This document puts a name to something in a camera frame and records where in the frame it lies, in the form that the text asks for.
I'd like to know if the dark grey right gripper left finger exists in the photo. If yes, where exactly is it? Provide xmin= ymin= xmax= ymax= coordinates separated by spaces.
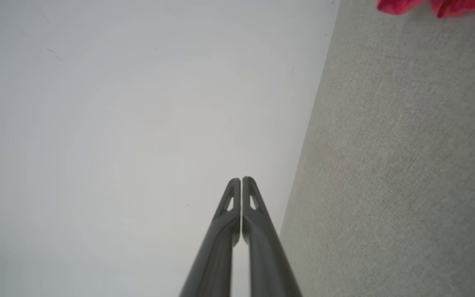
xmin=179 ymin=178 xmax=242 ymax=297

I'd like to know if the red and white garment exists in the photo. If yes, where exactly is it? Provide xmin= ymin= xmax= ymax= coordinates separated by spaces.
xmin=377 ymin=0 xmax=475 ymax=19

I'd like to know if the grey fabric sofa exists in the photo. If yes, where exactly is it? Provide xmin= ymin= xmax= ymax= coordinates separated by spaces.
xmin=279 ymin=0 xmax=475 ymax=297

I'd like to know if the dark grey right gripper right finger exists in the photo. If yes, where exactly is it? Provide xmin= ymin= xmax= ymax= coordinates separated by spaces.
xmin=242 ymin=177 xmax=303 ymax=297

